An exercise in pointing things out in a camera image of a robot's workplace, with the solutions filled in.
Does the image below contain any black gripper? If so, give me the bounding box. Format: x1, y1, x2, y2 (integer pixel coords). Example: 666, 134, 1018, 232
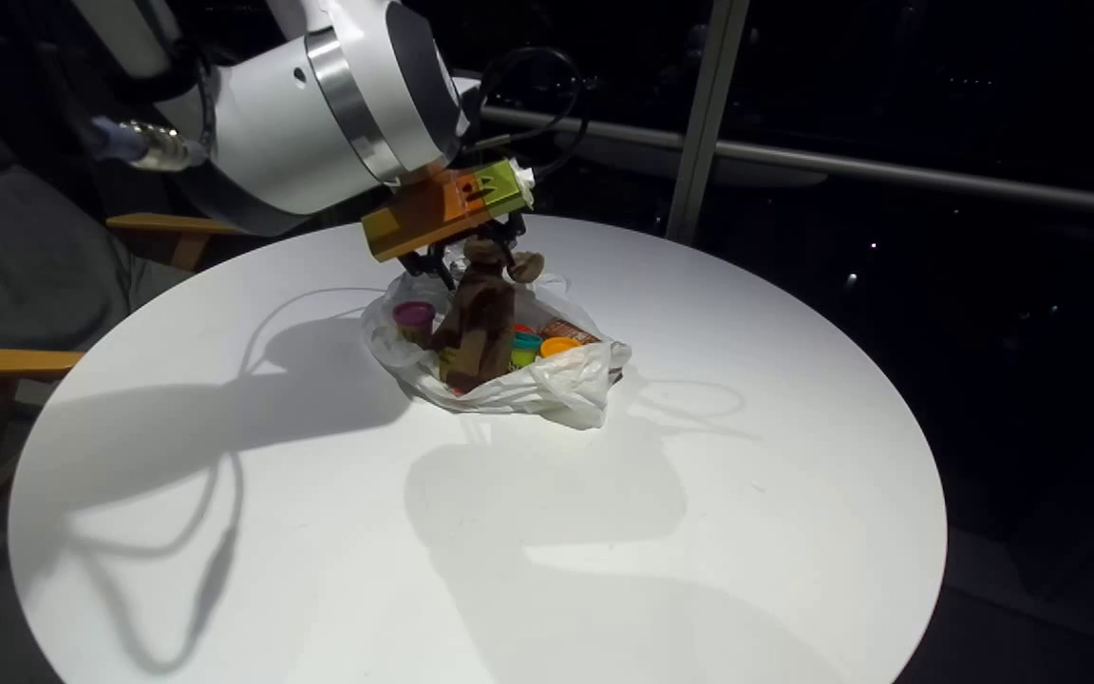
400, 212, 523, 284

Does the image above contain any brown plush toy animal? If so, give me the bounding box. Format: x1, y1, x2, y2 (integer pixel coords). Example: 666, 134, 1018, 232
431, 246, 545, 397

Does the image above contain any teal lid dough tub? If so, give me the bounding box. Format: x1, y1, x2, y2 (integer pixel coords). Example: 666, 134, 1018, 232
510, 338, 538, 369

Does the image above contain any pink lid dough tub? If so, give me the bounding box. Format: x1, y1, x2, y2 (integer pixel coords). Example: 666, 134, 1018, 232
394, 299, 432, 335

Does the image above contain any yellow lid dough tub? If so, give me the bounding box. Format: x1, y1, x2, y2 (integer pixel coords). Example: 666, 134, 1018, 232
538, 335, 580, 359

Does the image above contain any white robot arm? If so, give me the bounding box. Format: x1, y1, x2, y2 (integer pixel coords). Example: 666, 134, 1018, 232
71, 0, 537, 269

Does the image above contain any white plastic bag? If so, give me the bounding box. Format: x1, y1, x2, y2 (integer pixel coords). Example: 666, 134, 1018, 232
362, 274, 630, 431

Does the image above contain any metal window railing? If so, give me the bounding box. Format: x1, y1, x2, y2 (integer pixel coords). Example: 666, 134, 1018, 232
450, 0, 1094, 232

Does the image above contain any yellow wrist camera box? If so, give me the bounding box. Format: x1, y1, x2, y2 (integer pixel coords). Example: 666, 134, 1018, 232
362, 161, 537, 262

